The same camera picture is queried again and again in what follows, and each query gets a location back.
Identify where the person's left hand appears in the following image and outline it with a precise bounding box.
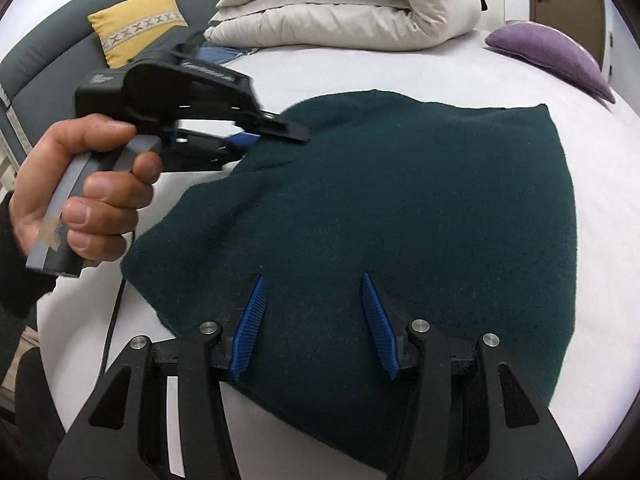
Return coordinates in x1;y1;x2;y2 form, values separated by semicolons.
10;112;163;268

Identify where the yellow patterned pillow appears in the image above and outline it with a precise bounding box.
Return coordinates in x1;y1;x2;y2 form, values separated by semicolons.
87;0;190;69

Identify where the blue pillow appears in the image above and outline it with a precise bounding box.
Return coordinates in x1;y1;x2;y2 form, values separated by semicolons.
199;44;257;67

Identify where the black cable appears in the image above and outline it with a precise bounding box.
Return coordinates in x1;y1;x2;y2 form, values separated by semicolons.
101;272;127;377

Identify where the rolled beige duvet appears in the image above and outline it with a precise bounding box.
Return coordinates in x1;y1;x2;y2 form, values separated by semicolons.
202;0;484;52

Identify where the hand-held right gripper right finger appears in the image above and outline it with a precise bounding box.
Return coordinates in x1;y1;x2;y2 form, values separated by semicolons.
361;272;582;480

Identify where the dark green sweater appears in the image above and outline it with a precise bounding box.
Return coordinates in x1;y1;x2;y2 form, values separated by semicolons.
121;88;581;476

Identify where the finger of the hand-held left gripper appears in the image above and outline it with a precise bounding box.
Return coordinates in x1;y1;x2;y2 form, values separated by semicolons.
174;108;311;144
160;131;261;172

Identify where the purple pillow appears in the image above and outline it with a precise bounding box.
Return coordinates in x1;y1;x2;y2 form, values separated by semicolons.
483;19;617;105

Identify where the grey padded headboard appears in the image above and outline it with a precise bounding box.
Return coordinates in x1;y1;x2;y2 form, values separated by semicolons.
0;0;246;128

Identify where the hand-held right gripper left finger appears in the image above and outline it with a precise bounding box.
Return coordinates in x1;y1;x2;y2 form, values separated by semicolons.
47;274;269;480

